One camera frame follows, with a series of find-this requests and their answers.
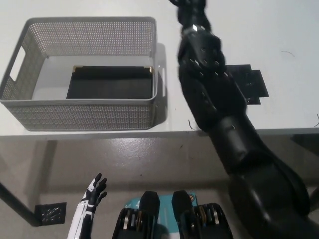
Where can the black table leg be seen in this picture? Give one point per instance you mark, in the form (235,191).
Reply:
(17,201)

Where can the black perforated foot plate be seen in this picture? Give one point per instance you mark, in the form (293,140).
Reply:
(49,214)

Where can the black hardcover notebook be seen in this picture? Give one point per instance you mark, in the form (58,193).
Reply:
(109,84)

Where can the grey perforated plastic basket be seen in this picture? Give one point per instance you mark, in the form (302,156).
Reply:
(74,112)

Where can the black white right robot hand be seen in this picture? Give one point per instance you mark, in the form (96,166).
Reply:
(190,12)

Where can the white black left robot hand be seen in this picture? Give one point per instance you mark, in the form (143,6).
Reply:
(86,204)

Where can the black ribbed robot body block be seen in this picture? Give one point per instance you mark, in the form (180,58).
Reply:
(211,224)
(134,224)

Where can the black tape notebook stand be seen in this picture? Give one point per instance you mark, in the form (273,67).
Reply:
(254,82)

